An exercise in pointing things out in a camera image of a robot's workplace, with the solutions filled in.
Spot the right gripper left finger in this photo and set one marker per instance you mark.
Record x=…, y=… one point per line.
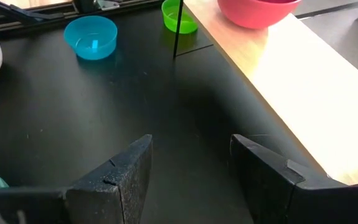
x=116, y=189

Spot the black table mat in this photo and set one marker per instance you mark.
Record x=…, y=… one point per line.
x=73, y=118

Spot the large red bowl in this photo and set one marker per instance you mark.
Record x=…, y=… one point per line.
x=256, y=15

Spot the small cyan translucent bowl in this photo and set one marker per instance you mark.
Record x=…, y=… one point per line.
x=91, y=37

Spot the wooden shelf black metal legs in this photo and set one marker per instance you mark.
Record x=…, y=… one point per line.
x=306, y=93

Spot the small green translucent bowl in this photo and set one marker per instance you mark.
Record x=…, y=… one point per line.
x=178, y=21

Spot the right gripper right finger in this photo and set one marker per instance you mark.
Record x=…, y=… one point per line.
x=269, y=189

